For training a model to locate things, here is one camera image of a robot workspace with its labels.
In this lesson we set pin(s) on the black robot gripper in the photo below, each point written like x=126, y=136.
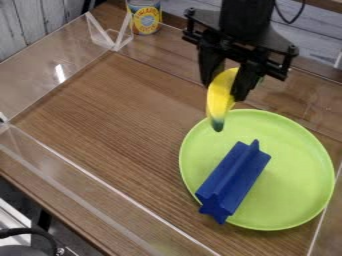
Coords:
x=238, y=33

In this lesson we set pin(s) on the yellow toy banana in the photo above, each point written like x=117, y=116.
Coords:
x=219, y=100

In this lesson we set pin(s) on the green round plate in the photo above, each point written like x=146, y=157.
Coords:
x=296, y=184

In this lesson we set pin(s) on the yellow blue labelled can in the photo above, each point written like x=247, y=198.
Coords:
x=146, y=12

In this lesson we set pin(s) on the blue star-shaped block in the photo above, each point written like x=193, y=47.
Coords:
x=230, y=181

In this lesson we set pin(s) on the clear acrylic corner bracket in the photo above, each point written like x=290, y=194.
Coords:
x=110, y=38

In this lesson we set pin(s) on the clear acrylic front wall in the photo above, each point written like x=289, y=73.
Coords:
x=111, y=219

